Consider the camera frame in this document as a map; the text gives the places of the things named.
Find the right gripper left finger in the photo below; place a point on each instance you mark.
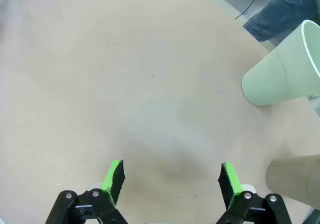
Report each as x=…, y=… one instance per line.
x=110, y=177

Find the pale mint plastic cup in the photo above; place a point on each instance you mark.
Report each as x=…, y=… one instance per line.
x=275, y=79

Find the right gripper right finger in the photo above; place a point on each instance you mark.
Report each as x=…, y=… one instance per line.
x=232, y=181

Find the person's blue jeans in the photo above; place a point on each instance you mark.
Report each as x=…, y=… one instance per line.
x=280, y=11

